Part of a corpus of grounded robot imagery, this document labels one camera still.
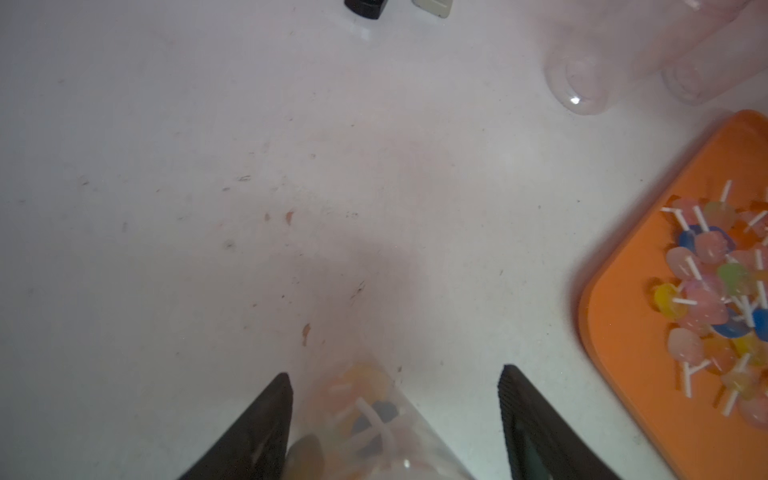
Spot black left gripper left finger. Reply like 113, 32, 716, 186
180, 372, 293, 480

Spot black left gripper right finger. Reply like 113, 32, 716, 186
498, 365, 617, 480

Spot white lid jar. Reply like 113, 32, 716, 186
282, 361, 473, 479

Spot candies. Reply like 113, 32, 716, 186
651, 180, 767, 429

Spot clear candy jar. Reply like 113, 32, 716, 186
544, 1, 748, 116

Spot red lid jar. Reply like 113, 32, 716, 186
662, 16, 767, 105

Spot orange plastic tray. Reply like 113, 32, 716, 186
579, 110, 767, 479

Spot beige stapler black top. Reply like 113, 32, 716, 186
412, 0, 453, 19

